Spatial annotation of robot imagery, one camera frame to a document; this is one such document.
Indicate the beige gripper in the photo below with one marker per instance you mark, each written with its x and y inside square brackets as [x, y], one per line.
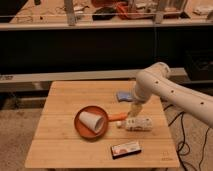
[135, 109]

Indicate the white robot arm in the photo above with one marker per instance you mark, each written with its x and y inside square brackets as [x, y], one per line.
[155, 80]

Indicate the orange carrot toy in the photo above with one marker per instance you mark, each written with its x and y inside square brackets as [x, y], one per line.
[117, 117]

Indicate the blue sponge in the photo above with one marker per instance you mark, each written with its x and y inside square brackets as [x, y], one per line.
[124, 96]

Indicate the clear plastic bottle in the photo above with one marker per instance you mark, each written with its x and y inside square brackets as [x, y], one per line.
[139, 123]

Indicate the small printed box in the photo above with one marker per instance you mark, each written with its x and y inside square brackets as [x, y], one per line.
[125, 149]

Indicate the white paper cup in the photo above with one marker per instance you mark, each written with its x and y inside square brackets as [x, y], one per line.
[92, 121]

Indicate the orange plate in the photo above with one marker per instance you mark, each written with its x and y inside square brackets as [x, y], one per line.
[85, 132]

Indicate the wooden table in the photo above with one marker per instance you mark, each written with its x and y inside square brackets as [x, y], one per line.
[56, 144]

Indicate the black object on bench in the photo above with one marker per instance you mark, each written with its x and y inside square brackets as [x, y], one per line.
[104, 13]

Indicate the orange object on bench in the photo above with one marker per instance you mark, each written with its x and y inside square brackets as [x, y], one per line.
[122, 11]

